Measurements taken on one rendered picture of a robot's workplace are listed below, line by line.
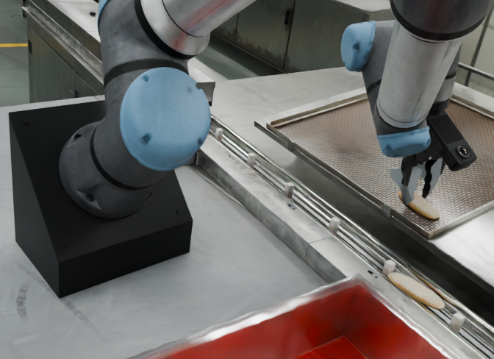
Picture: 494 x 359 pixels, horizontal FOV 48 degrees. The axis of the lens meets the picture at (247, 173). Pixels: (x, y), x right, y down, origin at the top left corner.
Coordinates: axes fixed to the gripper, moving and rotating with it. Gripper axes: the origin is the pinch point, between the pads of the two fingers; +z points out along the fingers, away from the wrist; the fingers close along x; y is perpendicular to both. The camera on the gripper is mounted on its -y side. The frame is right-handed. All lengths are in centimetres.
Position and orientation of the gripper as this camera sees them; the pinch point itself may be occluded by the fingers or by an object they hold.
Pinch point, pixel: (419, 197)
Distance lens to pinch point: 109.5
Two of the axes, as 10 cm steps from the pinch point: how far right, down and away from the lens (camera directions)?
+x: -8.9, 2.6, -3.9
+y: -4.7, -4.7, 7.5
